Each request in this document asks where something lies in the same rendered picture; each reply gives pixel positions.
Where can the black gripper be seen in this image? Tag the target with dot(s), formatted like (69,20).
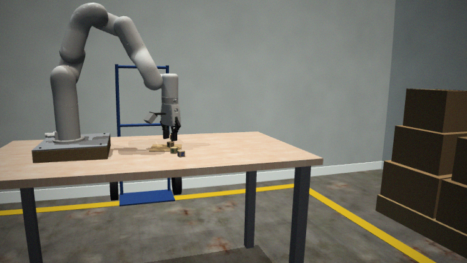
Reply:
(172,119)

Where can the tan flat mat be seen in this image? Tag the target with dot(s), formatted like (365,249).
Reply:
(163,147)

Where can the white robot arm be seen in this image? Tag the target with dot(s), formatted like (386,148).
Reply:
(64,79)

